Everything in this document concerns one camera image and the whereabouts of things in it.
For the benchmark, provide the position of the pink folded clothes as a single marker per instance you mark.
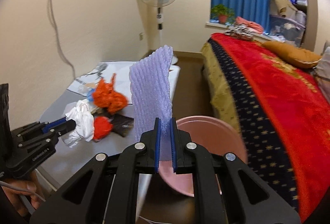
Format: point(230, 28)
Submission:
point(252, 26)

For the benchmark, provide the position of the yellow star bed skirt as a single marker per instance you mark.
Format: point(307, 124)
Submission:
point(221, 98)

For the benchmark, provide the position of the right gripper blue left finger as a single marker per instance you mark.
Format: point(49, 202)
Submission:
point(157, 145)

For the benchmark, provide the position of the red plastic bag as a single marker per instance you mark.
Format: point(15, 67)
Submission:
point(102, 128)

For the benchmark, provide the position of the blue plastic bag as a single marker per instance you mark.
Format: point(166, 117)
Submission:
point(90, 95)

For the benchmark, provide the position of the red floral blanket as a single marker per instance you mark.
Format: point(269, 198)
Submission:
point(299, 113)

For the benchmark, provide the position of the person's left hand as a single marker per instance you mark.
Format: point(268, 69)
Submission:
point(29, 186)

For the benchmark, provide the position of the plaid pillow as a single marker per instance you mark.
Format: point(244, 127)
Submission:
point(321, 74)

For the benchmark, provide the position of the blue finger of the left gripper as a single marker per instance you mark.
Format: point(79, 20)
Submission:
point(52, 125)

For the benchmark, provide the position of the clear plastic storage box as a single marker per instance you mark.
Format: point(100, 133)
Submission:
point(286, 30)

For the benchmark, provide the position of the beige jacket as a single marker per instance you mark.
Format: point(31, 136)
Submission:
point(283, 8)

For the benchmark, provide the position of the navy star bed sheet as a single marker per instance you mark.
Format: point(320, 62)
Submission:
point(267, 156)

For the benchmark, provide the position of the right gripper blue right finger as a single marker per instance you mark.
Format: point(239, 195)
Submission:
point(173, 143)

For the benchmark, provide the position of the orange brown cushion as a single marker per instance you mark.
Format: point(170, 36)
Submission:
point(297, 57)

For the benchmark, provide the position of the black white striped cloth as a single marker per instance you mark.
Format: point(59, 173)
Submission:
point(241, 32)

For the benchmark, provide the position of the black snack wrapper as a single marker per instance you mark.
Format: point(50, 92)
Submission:
point(122, 125)

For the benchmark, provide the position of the orange plastic bag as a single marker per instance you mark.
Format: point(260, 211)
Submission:
point(105, 96)

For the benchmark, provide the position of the clear wrapper with orange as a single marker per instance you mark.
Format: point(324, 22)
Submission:
point(84, 89)

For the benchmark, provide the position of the potted green plant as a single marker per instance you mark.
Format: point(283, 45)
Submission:
point(223, 13)

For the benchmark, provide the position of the white paper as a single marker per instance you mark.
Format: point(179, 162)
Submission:
point(80, 112)

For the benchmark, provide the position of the purple foam net sleeve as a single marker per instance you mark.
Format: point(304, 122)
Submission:
point(150, 95)

